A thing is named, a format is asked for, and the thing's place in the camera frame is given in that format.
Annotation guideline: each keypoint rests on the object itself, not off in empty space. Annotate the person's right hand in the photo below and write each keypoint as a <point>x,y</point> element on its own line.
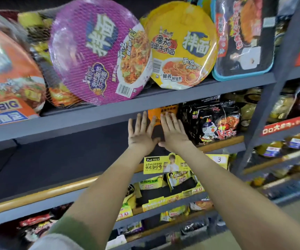
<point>175,137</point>

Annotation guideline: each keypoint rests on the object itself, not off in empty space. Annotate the person's left hand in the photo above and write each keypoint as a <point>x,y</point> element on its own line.
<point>139,137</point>

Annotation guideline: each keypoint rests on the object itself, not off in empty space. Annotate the person's right thumb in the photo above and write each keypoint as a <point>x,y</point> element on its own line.
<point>162,144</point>

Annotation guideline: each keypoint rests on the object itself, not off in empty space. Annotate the person's left little finger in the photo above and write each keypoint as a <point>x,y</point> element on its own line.
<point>131,126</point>

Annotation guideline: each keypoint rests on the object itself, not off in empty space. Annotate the person's right middle finger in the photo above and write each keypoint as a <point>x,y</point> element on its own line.
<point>169,120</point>

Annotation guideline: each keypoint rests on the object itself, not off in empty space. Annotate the person's right little finger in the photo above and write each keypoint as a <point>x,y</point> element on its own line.
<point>182,127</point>

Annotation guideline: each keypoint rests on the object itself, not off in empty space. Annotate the person's left middle finger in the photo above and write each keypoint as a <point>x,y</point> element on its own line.
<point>145,120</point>

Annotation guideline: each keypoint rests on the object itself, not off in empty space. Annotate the person's left thumb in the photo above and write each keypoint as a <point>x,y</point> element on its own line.
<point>156,140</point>

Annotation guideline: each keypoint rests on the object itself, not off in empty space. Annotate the person's right forearm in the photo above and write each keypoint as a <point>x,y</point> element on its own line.
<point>233,200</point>

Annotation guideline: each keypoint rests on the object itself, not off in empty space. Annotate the person's left forearm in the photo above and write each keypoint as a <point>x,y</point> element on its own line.
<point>105,190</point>

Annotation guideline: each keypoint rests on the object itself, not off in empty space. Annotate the black packet with orange top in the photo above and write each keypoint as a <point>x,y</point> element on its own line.
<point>163,111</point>

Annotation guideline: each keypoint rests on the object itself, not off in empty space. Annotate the yellow shelf advert sign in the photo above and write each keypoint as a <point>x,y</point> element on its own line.
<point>165,164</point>

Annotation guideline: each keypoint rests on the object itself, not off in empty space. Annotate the black noodle pack cartoon chicken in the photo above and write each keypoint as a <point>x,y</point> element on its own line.
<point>212,122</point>

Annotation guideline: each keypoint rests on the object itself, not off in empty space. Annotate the row of yellow black packets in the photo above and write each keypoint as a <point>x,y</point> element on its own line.
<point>170,187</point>

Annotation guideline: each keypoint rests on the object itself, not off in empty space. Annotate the grey metal shelf unit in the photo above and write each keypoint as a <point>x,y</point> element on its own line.
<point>87,117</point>

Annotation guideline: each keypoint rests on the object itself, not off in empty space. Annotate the yellow price tag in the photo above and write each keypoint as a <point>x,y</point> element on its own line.
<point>219,160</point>

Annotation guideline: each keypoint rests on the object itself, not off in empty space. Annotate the yellow green snack packet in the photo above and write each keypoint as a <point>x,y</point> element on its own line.
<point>125,208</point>

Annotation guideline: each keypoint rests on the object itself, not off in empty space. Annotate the group of pickle jars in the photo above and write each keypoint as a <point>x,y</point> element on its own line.
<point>254,106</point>

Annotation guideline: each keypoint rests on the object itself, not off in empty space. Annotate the purple noodle bowl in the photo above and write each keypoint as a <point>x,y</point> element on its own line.
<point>95,49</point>

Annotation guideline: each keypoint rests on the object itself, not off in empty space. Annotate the red shelf price strip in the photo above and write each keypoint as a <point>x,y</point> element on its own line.
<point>287,124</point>

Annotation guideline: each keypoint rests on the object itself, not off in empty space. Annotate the row of yellow lidded jars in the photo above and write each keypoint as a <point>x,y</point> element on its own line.
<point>287,145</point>

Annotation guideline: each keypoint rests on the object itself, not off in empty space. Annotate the black noodle tray blue rim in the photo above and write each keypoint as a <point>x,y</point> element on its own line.
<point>243,39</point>

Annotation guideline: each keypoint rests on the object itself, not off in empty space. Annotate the green and white sleeve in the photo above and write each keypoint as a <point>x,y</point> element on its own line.
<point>66,236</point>

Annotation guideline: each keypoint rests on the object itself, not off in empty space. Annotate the netted yellow noodle bowl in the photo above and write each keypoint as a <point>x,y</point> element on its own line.
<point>39,36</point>

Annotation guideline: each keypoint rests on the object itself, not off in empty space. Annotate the pile of red black packets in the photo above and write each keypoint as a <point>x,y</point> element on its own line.
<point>39,223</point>

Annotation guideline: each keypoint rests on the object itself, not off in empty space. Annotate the orange noodle bowl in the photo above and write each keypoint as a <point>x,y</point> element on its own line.
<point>7,75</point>

